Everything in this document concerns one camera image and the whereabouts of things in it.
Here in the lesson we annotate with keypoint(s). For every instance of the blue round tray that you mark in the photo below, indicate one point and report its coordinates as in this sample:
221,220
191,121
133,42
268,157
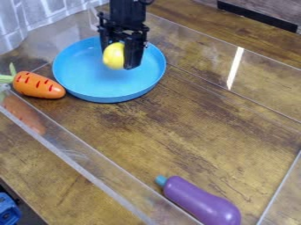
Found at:
92,81

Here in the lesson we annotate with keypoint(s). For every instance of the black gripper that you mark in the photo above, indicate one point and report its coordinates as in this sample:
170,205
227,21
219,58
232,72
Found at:
126,17

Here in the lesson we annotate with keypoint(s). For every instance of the white patterned curtain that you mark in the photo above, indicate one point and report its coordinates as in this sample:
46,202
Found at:
25,15

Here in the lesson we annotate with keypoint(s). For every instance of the yellow toy lemon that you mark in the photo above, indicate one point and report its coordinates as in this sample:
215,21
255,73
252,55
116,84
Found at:
113,56

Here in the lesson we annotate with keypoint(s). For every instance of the blue object at corner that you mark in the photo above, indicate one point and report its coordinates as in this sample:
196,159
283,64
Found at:
10,211

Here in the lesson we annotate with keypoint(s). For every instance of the orange toy carrot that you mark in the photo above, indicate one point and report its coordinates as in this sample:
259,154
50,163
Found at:
33,84

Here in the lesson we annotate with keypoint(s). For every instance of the purple toy eggplant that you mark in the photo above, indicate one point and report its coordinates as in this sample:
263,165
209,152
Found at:
209,208

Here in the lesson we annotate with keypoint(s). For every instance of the clear acrylic enclosure wall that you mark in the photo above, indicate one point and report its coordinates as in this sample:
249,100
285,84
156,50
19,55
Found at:
220,123

